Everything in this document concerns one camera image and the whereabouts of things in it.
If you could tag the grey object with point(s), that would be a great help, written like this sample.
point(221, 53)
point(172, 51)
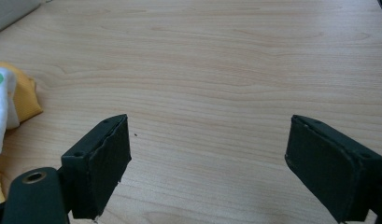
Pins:
point(8, 12)

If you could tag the yellow and white cloth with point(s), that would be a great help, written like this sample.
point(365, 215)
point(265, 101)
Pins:
point(8, 102)

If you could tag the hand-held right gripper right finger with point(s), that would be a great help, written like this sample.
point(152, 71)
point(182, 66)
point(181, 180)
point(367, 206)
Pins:
point(328, 169)

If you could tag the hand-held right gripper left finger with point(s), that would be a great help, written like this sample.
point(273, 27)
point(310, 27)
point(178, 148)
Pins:
point(95, 169)

